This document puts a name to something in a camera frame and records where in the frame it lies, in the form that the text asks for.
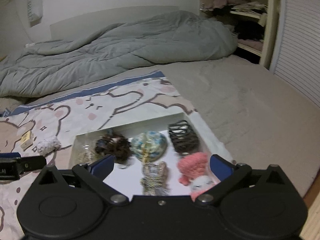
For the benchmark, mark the white wall pouch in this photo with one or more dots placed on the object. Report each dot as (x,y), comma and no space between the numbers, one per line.
(34,11)

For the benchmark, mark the black lattice hair clip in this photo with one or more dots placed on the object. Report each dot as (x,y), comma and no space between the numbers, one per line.
(183,137)

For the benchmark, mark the blue patterned scrunchie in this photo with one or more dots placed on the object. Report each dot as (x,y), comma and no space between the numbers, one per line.
(148,146)

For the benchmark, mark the white slatted radiator panel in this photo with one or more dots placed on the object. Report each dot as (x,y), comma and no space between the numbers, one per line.
(296,52)

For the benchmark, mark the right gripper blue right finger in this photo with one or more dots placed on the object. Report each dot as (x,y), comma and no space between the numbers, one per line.
(221,168)

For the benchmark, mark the white headboard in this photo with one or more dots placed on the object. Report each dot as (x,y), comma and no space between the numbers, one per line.
(88,23)

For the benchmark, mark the cream bedside shelf right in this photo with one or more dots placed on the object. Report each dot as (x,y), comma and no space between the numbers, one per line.
(254,23)

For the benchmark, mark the white grey yarn ball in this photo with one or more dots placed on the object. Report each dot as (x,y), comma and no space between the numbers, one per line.
(48,145)

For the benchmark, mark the white storage box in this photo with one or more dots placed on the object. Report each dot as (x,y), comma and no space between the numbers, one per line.
(126,177)

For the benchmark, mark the dark brown fuzzy scrunchie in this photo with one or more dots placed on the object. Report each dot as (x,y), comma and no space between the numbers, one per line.
(114,144)

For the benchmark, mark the cartoon bear printed cloth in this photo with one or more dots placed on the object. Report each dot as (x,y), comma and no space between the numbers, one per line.
(147,98)

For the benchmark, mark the pink crochet doll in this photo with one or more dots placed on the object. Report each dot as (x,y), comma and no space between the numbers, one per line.
(194,173)

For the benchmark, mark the clear crystal hair accessory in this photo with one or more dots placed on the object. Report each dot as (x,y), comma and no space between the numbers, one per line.
(87,155)

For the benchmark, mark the yellow tissue pack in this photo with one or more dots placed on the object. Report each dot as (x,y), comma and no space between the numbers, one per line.
(26,140)

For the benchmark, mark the beige bed sheet mattress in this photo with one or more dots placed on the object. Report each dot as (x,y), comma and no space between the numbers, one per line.
(259,118)

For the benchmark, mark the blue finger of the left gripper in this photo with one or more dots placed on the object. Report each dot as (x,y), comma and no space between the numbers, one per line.
(10,155)

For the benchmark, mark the grey green quilt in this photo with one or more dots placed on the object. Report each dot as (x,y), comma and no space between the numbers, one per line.
(55,66)

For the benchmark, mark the beige fluffy blanket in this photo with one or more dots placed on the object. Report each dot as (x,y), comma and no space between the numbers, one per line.
(9,104)

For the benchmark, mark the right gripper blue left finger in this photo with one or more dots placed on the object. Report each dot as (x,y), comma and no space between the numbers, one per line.
(102,167)

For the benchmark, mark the braided rope tassel bundle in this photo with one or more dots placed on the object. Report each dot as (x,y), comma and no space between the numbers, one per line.
(154,180)

